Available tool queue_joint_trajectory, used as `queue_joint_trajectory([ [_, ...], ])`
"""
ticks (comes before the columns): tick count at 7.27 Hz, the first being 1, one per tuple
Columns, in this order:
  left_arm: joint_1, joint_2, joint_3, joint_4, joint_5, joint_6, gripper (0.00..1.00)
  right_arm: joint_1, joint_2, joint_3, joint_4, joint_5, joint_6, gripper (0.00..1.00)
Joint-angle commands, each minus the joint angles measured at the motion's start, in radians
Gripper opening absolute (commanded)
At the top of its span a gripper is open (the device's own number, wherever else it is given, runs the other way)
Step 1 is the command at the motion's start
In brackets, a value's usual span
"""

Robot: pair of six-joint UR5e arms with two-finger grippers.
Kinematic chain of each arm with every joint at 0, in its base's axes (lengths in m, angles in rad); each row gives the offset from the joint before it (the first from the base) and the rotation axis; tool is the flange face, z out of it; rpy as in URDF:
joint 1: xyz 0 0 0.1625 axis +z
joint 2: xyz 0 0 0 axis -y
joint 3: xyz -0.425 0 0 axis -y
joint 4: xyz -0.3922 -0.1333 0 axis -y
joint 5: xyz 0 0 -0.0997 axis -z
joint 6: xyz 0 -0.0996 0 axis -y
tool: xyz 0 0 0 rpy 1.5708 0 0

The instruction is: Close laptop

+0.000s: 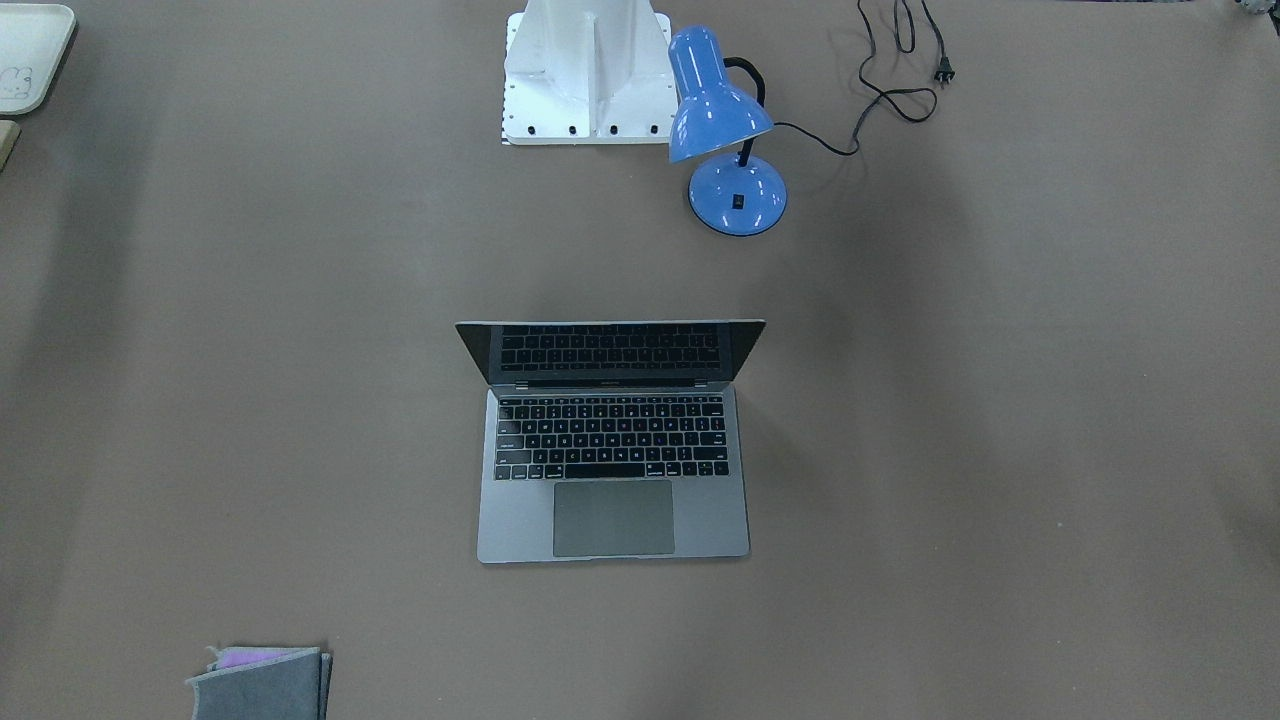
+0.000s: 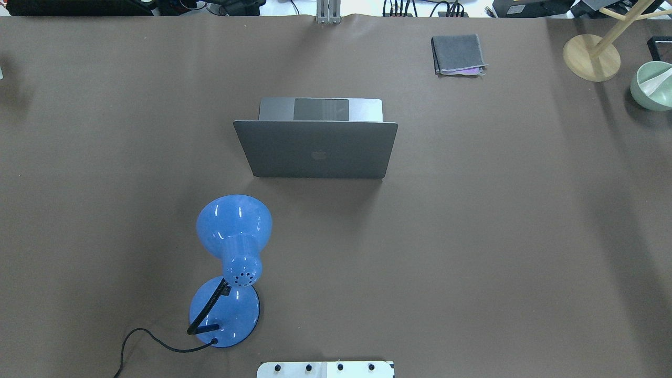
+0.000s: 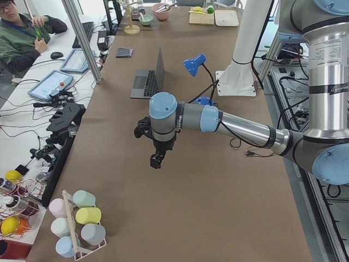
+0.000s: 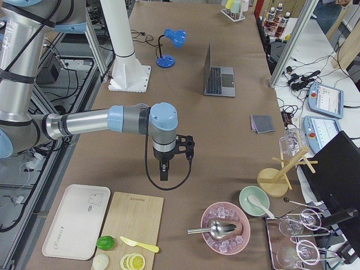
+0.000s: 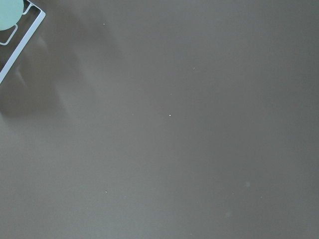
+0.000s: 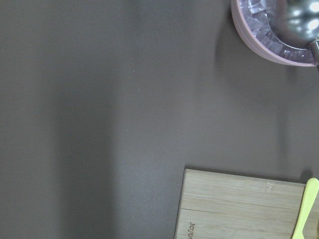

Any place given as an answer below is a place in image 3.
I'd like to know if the white wire cup rack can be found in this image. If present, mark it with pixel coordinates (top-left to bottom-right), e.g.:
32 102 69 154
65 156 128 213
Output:
62 190 107 261

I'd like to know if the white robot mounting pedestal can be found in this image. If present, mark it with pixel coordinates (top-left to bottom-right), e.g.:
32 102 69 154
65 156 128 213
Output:
217 0 274 97

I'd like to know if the grey felt pouch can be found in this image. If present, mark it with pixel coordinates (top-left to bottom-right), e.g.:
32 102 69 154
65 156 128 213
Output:
116 47 134 58

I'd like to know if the grey laptop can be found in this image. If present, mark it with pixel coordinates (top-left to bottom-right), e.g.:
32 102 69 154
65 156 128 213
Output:
130 48 165 99

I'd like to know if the black lamp power cable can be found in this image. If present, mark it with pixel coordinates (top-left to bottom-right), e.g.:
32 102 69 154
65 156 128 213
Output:
188 79 279 158

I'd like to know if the pink cup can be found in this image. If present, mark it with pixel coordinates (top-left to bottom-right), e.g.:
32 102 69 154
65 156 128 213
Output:
49 198 67 218

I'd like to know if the white cup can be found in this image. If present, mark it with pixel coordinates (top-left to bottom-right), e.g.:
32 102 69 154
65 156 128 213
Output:
51 218 71 238

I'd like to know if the blue cup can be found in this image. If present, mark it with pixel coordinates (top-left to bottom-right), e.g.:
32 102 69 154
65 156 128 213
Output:
55 236 75 258

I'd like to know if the wooden cutting board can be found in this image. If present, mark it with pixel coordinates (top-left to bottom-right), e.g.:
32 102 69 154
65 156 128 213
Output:
189 10 215 26

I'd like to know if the yellow ball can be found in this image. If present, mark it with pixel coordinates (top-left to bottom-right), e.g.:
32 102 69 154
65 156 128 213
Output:
1 216 20 236

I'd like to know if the white tray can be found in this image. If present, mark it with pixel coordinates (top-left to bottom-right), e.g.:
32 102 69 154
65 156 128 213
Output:
214 10 239 27

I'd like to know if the black tool stand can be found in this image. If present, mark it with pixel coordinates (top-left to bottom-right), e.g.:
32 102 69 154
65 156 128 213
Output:
30 103 86 207

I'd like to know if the teach pendant tablet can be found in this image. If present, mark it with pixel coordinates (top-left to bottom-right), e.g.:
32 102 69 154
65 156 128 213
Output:
60 49 89 74
27 70 74 100

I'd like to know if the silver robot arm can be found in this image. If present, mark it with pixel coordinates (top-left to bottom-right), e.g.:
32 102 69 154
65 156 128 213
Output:
148 1 348 185

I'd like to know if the grey cup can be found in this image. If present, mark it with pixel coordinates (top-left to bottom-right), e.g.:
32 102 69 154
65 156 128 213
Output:
81 223 106 245

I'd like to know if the wooden stand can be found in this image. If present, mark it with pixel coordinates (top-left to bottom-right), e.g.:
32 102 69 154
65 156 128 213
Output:
119 0 140 35

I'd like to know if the black box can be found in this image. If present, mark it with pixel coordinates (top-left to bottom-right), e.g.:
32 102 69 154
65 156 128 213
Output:
97 30 109 51

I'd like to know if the black keyboard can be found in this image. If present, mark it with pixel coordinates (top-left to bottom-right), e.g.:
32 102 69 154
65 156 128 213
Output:
71 21 95 50

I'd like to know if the aluminium frame post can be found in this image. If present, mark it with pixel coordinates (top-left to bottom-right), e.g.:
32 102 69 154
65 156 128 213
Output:
62 0 102 84

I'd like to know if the person in green jacket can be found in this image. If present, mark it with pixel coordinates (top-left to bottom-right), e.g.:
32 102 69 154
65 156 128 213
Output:
1 1 68 78

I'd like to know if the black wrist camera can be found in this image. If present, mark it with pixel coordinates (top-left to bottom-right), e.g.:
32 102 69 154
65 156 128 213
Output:
134 116 153 139

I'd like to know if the green cup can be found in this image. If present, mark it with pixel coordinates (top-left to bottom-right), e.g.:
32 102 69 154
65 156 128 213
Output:
73 190 96 208

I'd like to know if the yellow cup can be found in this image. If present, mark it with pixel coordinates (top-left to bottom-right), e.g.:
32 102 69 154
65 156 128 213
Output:
75 207 102 225

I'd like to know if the teach pendant tablet near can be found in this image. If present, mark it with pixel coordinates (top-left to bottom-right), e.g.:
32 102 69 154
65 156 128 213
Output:
27 70 74 100

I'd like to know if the blue desk lamp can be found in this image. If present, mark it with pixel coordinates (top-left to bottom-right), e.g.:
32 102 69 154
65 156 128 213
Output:
182 53 219 108

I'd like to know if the teach pendant tablet far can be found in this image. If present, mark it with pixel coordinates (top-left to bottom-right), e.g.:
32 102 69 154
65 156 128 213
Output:
60 49 89 74

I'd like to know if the pink bowl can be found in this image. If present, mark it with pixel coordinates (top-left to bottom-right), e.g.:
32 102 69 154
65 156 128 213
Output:
151 3 172 21

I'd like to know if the copper wire basket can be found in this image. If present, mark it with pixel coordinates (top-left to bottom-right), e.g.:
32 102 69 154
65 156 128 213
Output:
1 178 45 243

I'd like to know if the black computer mouse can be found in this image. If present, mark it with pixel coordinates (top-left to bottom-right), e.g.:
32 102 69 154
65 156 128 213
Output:
50 51 64 59

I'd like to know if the green small bowl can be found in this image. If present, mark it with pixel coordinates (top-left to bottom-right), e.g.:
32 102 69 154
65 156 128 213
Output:
139 14 153 26

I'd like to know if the green lime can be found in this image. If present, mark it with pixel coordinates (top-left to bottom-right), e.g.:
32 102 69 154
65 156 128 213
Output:
207 7 214 14

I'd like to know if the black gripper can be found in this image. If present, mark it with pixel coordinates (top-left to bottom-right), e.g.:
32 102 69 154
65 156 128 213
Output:
150 137 175 169

